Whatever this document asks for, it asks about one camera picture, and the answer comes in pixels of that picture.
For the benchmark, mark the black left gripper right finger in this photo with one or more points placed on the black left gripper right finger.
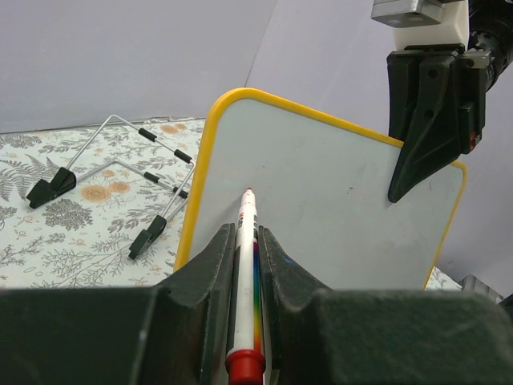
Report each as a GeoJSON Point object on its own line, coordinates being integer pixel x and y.
{"type": "Point", "coordinates": [319, 335]}

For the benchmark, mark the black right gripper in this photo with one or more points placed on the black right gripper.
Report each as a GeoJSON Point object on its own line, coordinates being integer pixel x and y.
{"type": "Point", "coordinates": [423, 90]}

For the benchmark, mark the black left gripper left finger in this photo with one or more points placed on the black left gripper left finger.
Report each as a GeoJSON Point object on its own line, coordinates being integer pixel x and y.
{"type": "Point", "coordinates": [170, 333]}

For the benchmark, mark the white red marker pen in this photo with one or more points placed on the white red marker pen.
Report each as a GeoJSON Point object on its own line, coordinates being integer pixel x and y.
{"type": "Point", "coordinates": [245, 350]}

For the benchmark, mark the yellow framed whiteboard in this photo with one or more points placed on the yellow framed whiteboard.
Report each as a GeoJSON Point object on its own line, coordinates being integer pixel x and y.
{"type": "Point", "coordinates": [321, 186]}

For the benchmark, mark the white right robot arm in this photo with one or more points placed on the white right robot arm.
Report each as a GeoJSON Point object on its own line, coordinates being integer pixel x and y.
{"type": "Point", "coordinates": [485, 18]}

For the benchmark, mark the floral table mat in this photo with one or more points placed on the floral table mat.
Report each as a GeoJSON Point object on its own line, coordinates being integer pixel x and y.
{"type": "Point", "coordinates": [84, 207]}

